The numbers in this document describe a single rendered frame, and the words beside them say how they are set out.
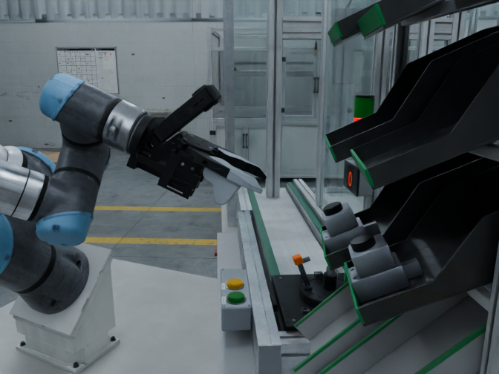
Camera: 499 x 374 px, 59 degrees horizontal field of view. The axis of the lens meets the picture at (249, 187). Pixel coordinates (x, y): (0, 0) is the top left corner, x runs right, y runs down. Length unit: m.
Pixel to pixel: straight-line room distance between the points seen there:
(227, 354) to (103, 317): 0.29
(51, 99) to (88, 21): 8.89
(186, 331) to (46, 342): 0.31
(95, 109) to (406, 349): 0.56
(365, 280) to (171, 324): 0.71
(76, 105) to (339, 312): 0.56
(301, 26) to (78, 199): 1.47
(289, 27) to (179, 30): 7.17
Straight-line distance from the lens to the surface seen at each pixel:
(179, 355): 1.07
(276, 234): 1.59
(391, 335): 0.70
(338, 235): 0.69
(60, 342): 1.06
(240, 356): 1.05
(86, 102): 0.71
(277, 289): 1.09
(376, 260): 0.56
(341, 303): 0.84
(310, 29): 2.02
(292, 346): 0.92
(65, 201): 0.73
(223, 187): 0.66
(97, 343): 1.09
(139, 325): 1.19
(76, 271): 1.02
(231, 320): 1.05
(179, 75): 9.07
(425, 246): 0.65
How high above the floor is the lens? 1.46
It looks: 14 degrees down
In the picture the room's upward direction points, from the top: straight up
